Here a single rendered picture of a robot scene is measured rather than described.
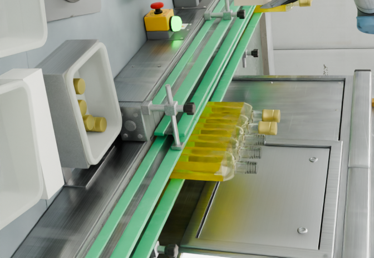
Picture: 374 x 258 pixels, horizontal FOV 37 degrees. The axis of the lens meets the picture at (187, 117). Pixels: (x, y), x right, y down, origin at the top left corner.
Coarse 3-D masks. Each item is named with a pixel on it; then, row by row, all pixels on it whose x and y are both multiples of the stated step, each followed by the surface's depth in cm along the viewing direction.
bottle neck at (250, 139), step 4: (248, 136) 137; (252, 136) 137; (256, 136) 136; (260, 136) 136; (264, 136) 137; (244, 140) 137; (248, 140) 137; (252, 140) 136; (256, 140) 136; (260, 140) 136; (264, 140) 138; (248, 144) 137; (252, 144) 137; (256, 144) 136; (260, 144) 136; (264, 144) 137
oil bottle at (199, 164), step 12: (180, 156) 131; (192, 156) 130; (204, 156) 130; (216, 156) 129; (228, 156) 128; (180, 168) 130; (192, 168) 129; (204, 168) 128; (216, 168) 127; (228, 168) 127; (216, 180) 129
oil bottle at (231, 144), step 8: (192, 136) 137; (200, 136) 137; (208, 136) 136; (216, 136) 136; (192, 144) 134; (200, 144) 134; (208, 144) 133; (216, 144) 133; (224, 144) 132; (232, 144) 132; (232, 152) 131
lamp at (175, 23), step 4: (172, 16) 162; (176, 16) 162; (172, 20) 161; (176, 20) 161; (180, 20) 162; (172, 24) 161; (176, 24) 161; (180, 24) 162; (172, 28) 162; (176, 28) 162; (180, 28) 163
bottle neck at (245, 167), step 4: (236, 164) 128; (240, 164) 128; (244, 164) 127; (248, 164) 127; (252, 164) 127; (256, 164) 127; (236, 168) 128; (240, 168) 127; (244, 168) 127; (248, 168) 127; (252, 168) 126; (256, 168) 129; (236, 172) 128; (240, 172) 128; (244, 172) 128; (248, 172) 127; (252, 172) 127; (256, 172) 127
